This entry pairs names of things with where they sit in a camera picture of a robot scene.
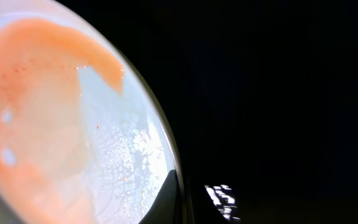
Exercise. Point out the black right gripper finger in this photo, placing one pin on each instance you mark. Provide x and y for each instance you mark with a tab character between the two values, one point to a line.
166	209

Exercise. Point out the light blue plate top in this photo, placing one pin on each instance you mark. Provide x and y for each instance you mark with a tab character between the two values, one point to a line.
82	138

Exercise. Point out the round black serving tray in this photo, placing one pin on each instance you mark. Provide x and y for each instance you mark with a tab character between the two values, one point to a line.
261	96

